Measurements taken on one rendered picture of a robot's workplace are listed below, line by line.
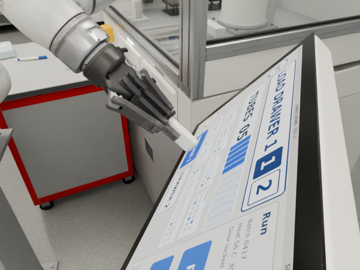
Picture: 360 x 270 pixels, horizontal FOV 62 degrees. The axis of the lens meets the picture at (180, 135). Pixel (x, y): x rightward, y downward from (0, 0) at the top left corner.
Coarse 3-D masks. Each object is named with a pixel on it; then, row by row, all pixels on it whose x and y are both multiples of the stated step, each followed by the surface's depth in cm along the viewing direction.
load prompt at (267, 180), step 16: (272, 80) 49; (288, 80) 43; (272, 96) 43; (288, 96) 39; (272, 112) 39; (288, 112) 35; (272, 128) 36; (288, 128) 32; (256, 144) 36; (272, 144) 33; (288, 144) 30; (256, 160) 33; (272, 160) 30; (256, 176) 30; (272, 176) 28; (256, 192) 28; (272, 192) 26
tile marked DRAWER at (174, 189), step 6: (186, 168) 51; (180, 174) 52; (186, 174) 49; (174, 180) 52; (180, 180) 49; (174, 186) 49; (180, 186) 47; (168, 192) 49; (174, 192) 47; (168, 198) 47; (174, 198) 45; (162, 204) 47; (168, 204) 45; (162, 210) 45
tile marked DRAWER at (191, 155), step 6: (204, 132) 59; (198, 138) 59; (204, 138) 56; (198, 144) 56; (192, 150) 57; (198, 150) 53; (186, 156) 56; (192, 156) 53; (186, 162) 54; (180, 168) 54
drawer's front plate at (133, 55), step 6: (120, 36) 130; (120, 42) 132; (126, 42) 124; (132, 48) 119; (126, 54) 127; (132, 54) 118; (138, 54) 114; (126, 60) 129; (132, 60) 120; (138, 60) 113; (132, 66) 123; (138, 66) 115
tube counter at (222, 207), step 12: (252, 120) 43; (240, 132) 43; (252, 132) 40; (240, 144) 40; (228, 156) 40; (240, 156) 37; (228, 168) 37; (240, 168) 35; (228, 180) 35; (240, 180) 33; (216, 192) 35; (228, 192) 33; (216, 204) 33; (228, 204) 31; (216, 216) 31; (228, 216) 29; (204, 228) 31
